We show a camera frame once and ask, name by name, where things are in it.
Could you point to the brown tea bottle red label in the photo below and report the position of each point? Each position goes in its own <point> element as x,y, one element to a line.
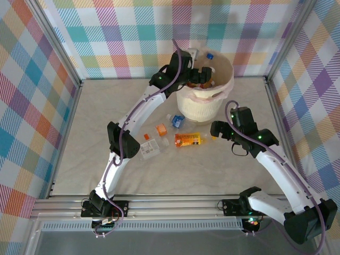
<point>204,85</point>

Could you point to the blue yellow label bottle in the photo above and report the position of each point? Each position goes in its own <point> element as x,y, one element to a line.
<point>209,56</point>

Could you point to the orange snack packet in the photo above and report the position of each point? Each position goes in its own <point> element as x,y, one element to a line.
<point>187,139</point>

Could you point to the small blue label bottle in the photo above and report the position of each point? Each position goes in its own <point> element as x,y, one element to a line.
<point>177,120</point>

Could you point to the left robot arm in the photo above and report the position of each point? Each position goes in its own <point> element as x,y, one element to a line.
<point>143,111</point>

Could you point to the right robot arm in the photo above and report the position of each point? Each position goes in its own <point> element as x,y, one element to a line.
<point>279,170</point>

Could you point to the cream plastic bin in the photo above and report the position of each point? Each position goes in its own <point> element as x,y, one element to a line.
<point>196,109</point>

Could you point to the loose orange bottle cap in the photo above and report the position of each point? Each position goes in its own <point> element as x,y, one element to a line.
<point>146,136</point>

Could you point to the plaid backdrop panel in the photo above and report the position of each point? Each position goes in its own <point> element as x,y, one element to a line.
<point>318,93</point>
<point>106,26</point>
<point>26,106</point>

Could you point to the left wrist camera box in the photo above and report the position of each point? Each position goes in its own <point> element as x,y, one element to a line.
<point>194,52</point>

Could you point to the aluminium floor rail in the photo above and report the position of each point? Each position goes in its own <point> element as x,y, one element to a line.
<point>274,106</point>
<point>76,97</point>

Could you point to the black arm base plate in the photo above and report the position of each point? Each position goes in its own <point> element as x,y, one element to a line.
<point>227,210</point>
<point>123,208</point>

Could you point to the wide aluminium mounting rail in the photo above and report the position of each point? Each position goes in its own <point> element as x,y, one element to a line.
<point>172,207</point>

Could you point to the aluminium frame post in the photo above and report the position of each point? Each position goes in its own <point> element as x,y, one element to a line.
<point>54,40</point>
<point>288,40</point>

